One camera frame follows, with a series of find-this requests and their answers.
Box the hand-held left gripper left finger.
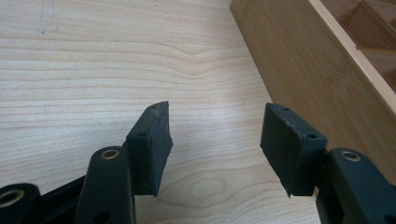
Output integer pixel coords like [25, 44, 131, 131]
[74, 100, 174, 224]

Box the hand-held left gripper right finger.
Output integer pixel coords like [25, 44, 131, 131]
[260, 103, 396, 224]

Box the bamboo compartment box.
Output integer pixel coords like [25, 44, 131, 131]
[229, 0, 396, 187]

